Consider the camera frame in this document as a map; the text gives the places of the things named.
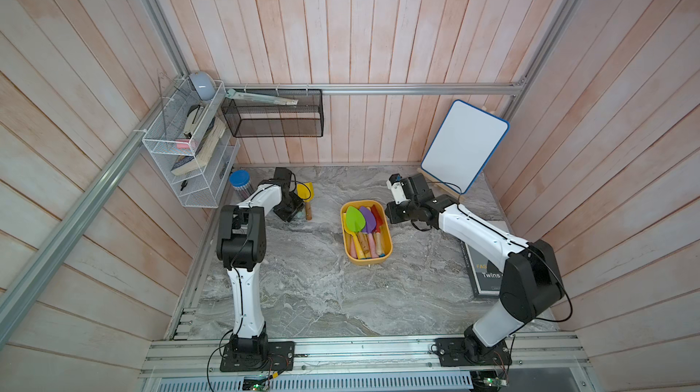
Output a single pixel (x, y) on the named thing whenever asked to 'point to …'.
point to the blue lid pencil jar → (240, 180)
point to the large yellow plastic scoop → (359, 252)
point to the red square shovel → (379, 222)
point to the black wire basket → (249, 118)
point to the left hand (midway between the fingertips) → (301, 212)
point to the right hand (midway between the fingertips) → (387, 209)
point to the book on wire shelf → (208, 144)
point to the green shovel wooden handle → (355, 222)
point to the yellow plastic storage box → (386, 232)
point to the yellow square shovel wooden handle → (306, 191)
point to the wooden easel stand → (441, 185)
